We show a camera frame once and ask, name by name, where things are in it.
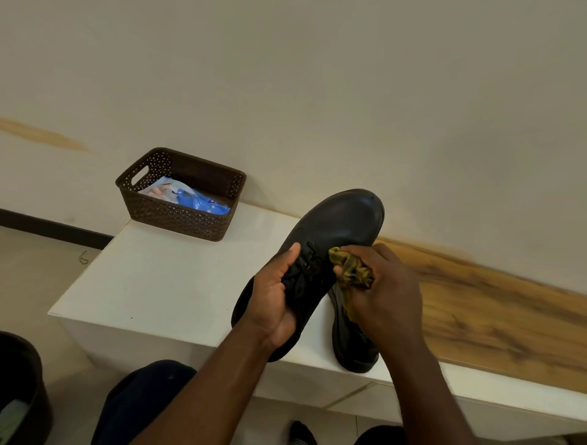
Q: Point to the person's left hand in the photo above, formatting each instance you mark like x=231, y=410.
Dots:
x=270, y=307

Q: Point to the person's right hand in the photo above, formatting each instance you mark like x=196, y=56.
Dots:
x=390, y=302

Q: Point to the yellow checked cloth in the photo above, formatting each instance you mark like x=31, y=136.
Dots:
x=353, y=272

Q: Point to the black leather shoe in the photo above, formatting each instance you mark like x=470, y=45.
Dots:
x=351, y=344
x=339, y=220

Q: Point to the person's left forearm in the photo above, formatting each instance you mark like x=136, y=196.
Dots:
x=206, y=399

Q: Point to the person's right forearm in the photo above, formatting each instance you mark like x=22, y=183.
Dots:
x=431, y=399

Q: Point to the person's black worn shoe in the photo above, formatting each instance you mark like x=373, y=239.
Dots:
x=301, y=434

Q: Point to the person's dark trousers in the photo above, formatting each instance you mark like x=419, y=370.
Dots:
x=137, y=399

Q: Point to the wooden board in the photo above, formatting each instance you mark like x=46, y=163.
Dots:
x=495, y=311

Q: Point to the brown perforated plastic basket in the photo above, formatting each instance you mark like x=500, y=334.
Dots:
x=179, y=220

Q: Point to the blue and white plastic packet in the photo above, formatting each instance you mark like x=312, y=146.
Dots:
x=197, y=201

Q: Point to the small dark thread piece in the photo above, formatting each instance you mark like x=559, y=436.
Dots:
x=83, y=258

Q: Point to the black bucket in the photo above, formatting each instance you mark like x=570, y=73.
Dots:
x=39, y=403

